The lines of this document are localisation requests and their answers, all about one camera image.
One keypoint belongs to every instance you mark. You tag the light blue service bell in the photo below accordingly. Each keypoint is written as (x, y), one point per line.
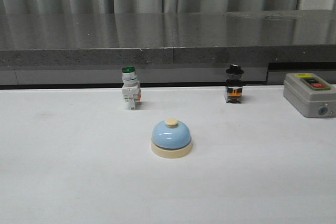
(171, 138)

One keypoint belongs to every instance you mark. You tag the green push button switch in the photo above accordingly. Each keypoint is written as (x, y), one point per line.
(131, 90)

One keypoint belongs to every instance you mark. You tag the grey on off switch box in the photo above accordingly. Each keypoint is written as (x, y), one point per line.
(312, 96)

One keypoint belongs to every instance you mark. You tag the grey stone counter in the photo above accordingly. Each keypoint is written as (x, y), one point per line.
(69, 50)

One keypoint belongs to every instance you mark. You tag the black rotary selector switch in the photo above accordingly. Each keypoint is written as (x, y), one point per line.
(234, 85)

